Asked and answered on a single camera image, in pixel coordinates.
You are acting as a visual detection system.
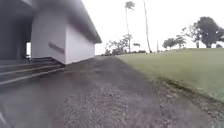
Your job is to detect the cluster of dark bushes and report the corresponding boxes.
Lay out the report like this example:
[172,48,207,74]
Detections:
[103,33,134,57]

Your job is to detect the dark asphalt road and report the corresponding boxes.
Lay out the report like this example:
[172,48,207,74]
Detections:
[0,54,224,128]

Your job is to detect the palm tree with bushy crown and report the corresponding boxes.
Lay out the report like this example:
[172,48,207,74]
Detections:
[124,0,136,54]

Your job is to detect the tall leaning palm tree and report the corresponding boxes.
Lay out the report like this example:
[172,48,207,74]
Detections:
[142,0,153,54]

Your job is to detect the small dark trees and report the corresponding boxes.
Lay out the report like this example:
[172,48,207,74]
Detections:
[162,35,188,51]

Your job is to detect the white building with dark roof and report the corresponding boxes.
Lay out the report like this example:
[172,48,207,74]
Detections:
[0,0,103,86]

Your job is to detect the wide green lawn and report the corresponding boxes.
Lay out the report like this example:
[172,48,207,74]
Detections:
[116,47,224,103]

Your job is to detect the large spreading tree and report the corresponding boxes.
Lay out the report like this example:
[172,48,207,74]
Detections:
[181,15,224,49]

